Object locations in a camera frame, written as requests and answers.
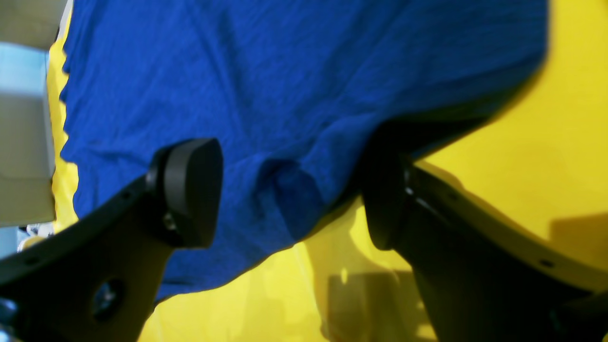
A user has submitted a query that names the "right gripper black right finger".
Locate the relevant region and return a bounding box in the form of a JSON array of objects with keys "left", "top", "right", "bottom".
[{"left": 362, "top": 142, "right": 607, "bottom": 342}]

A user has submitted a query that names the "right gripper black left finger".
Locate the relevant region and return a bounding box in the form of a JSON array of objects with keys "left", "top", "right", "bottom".
[{"left": 0, "top": 139, "right": 223, "bottom": 342}]

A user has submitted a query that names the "dark blue long-sleeve shirt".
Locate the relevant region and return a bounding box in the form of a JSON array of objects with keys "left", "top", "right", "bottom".
[{"left": 61, "top": 0, "right": 549, "bottom": 300}]

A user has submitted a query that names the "yellow table cloth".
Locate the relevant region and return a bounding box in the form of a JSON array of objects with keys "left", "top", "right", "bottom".
[{"left": 48, "top": 0, "right": 607, "bottom": 342}]

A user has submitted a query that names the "beige cardboard box right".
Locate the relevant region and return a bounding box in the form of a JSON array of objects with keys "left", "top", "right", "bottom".
[{"left": 0, "top": 0, "right": 70, "bottom": 227}]

